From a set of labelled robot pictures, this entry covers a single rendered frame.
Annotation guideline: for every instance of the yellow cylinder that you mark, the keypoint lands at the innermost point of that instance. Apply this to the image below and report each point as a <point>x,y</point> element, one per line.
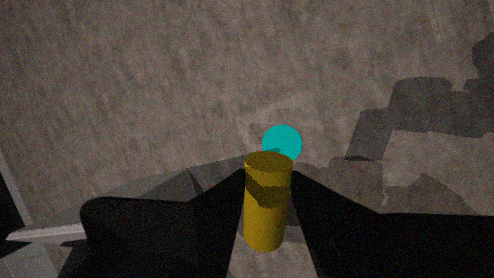
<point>267,189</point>

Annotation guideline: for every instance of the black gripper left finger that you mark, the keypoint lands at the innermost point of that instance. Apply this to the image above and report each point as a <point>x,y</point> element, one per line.
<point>202,231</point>

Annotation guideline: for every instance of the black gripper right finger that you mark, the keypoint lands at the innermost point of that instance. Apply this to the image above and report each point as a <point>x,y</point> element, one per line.
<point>348,240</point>

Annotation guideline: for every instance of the cyan circle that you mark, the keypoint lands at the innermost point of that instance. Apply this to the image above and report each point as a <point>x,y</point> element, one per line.
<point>283,139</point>

